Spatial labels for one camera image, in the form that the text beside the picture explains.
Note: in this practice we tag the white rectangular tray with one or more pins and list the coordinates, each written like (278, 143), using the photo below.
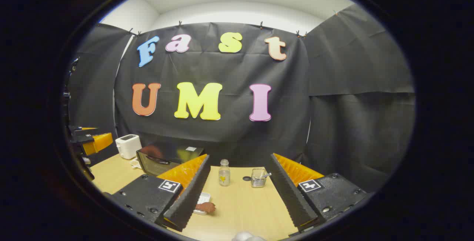
(203, 197)

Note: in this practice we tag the brown meat piece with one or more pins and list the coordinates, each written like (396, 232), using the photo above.
(206, 207)

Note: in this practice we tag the metal spoon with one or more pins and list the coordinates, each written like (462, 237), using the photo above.
(266, 175)

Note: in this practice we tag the white divided plate with beans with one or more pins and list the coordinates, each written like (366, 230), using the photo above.
(135, 164)

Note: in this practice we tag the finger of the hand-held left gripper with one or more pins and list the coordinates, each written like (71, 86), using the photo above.
(79, 129)
(98, 143)

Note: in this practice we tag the black backdrop cloth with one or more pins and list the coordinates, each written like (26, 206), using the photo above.
(222, 137)

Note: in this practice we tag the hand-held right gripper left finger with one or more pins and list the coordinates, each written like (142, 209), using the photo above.
(192, 193)

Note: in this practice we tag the clear bottle with yellow label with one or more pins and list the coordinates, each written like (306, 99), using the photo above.
(224, 176)

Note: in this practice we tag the black electric oven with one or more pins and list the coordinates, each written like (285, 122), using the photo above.
(163, 156)

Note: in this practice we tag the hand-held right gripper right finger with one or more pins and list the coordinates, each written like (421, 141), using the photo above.
(289, 193)

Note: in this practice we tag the white toaster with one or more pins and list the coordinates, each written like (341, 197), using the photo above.
(127, 146)

